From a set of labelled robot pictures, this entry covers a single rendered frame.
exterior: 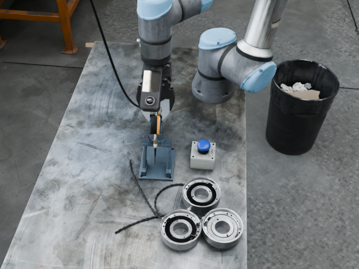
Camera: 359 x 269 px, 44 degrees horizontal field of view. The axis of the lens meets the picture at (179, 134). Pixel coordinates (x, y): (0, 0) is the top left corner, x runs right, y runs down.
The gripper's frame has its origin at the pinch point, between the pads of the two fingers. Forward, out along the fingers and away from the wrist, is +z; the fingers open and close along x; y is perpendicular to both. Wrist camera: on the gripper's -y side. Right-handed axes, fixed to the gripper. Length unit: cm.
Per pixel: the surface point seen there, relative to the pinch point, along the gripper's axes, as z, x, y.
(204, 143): 12.4, -13.4, 4.1
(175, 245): 16.7, -6.9, -27.1
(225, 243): 16.2, -19.2, -26.1
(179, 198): 19.9, -7.1, -10.2
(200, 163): 17.3, -12.5, 0.8
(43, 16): 73, 90, 170
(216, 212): 16.9, -17.1, -16.3
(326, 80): 63, -79, 103
